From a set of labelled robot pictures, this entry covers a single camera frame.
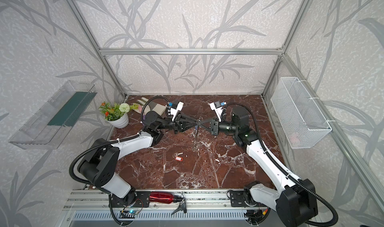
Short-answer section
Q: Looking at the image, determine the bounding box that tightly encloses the red capped key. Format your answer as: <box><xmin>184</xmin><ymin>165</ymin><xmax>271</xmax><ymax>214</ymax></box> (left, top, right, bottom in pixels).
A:
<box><xmin>174</xmin><ymin>153</ymin><xmax>183</xmax><ymax>162</ymax></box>

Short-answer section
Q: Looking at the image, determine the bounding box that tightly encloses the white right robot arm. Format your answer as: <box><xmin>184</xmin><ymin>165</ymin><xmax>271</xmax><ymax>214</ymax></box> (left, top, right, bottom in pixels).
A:
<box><xmin>206</xmin><ymin>102</ymin><xmax>318</xmax><ymax>227</ymax></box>

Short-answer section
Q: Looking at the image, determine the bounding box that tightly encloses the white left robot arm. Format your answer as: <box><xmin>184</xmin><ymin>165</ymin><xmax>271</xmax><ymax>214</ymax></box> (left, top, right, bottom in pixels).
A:
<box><xmin>70</xmin><ymin>111</ymin><xmax>197</xmax><ymax>205</ymax></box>

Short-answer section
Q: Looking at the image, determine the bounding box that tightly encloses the beige and grey garden glove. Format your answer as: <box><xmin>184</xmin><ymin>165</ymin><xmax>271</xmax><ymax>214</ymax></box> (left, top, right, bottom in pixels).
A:
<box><xmin>131</xmin><ymin>97</ymin><xmax>166</xmax><ymax>116</ymax></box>

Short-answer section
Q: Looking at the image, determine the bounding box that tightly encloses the white ribbed plant pot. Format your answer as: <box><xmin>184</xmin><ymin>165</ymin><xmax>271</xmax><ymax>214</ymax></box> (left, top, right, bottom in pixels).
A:
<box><xmin>108</xmin><ymin>113</ymin><xmax>129</xmax><ymax>129</ymax></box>

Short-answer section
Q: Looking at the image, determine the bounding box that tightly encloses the artificial green plant with flowers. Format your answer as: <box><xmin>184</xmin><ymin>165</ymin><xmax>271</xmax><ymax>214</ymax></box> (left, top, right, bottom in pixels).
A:
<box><xmin>99</xmin><ymin>102</ymin><xmax>139</xmax><ymax>121</ymax></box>

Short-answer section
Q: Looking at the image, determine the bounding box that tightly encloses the black clip tool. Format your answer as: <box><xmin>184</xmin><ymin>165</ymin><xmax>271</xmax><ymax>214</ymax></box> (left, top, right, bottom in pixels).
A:
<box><xmin>171</xmin><ymin>193</ymin><xmax>187</xmax><ymax>216</ymax></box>

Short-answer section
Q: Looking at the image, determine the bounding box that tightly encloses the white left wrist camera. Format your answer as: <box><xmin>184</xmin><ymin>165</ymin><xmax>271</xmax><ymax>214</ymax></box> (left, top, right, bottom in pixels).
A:
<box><xmin>166</xmin><ymin>102</ymin><xmax>184</xmax><ymax>122</ymax></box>

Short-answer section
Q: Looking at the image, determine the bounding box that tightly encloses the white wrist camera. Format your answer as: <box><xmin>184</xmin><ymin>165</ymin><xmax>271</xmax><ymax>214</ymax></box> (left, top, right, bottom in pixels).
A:
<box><xmin>166</xmin><ymin>102</ymin><xmax>184</xmax><ymax>122</ymax></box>
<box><xmin>209</xmin><ymin>101</ymin><xmax>227</xmax><ymax>122</ymax></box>

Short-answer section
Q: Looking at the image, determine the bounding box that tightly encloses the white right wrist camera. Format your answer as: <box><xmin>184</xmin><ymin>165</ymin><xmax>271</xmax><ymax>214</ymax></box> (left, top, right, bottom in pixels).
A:
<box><xmin>209</xmin><ymin>101</ymin><xmax>227</xmax><ymax>122</ymax></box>

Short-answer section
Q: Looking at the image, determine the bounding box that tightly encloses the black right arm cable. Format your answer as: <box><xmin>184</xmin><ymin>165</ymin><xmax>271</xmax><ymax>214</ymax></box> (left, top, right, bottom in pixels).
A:
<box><xmin>224</xmin><ymin>102</ymin><xmax>339</xmax><ymax>227</ymax></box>

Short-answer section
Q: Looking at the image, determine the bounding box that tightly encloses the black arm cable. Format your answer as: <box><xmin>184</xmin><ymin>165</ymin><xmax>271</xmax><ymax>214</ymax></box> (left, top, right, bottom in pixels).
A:
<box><xmin>224</xmin><ymin>102</ymin><xmax>339</xmax><ymax>227</ymax></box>
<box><xmin>68</xmin><ymin>95</ymin><xmax>170</xmax><ymax>186</ymax></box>

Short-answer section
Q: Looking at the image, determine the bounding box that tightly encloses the white wire mesh basket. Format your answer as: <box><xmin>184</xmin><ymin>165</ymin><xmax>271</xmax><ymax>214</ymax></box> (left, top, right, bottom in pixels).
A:
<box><xmin>271</xmin><ymin>77</ymin><xmax>332</xmax><ymax>149</ymax></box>

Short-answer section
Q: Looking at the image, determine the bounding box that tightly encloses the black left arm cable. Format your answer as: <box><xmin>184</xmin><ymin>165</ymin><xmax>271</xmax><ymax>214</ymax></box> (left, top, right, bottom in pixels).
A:
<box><xmin>68</xmin><ymin>95</ymin><xmax>170</xmax><ymax>186</ymax></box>

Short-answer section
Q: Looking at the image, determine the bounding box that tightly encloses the clear plastic wall tray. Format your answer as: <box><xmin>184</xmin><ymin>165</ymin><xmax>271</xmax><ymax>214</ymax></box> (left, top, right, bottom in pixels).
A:
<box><xmin>9</xmin><ymin>81</ymin><xmax>98</xmax><ymax>150</ymax></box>

